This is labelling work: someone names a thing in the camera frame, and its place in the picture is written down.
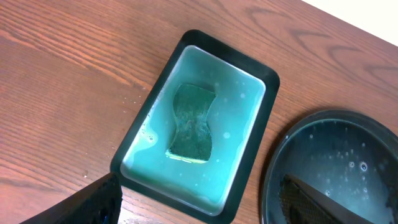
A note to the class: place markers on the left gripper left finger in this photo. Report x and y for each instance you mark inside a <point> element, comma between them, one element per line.
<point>99,203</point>

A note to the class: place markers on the round black tray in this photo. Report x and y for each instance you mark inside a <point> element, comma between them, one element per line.
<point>332,147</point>

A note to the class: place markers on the black rectangular sponge tray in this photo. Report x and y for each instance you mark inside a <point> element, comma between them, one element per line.
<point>244,93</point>

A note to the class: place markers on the green and yellow sponge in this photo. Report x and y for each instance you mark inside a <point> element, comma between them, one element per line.
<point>192,140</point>

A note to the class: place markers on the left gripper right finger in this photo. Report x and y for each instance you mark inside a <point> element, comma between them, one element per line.
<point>305,203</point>

